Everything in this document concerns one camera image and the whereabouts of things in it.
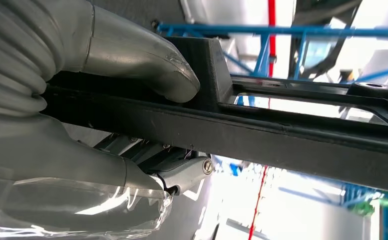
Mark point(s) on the blue metal shelf rack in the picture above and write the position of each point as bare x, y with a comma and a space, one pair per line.
279, 30

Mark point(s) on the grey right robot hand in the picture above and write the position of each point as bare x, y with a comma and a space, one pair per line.
48, 159

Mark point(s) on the red barrier belt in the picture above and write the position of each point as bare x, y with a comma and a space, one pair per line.
272, 16

